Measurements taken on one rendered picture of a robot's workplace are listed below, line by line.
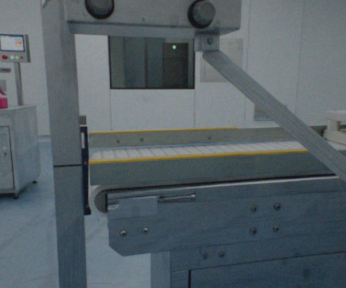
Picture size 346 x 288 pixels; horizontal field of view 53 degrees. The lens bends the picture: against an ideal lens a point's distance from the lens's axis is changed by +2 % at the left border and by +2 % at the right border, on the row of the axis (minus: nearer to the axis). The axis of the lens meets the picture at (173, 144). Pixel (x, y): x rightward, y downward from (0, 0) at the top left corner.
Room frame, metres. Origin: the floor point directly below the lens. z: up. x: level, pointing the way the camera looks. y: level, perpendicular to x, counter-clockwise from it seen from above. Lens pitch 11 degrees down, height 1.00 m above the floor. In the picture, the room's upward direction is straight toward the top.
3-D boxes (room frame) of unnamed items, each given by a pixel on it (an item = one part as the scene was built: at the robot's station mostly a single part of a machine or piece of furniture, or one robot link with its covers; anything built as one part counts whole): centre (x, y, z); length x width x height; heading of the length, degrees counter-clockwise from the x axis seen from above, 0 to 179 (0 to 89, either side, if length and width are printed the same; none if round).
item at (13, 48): (3.17, 1.40, 1.07); 0.23 x 0.10 x 0.62; 93
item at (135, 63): (5.64, 0.33, 1.43); 1.38 x 0.01 x 1.16; 93
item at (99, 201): (0.59, 0.13, 0.82); 0.27 x 0.03 x 0.03; 14
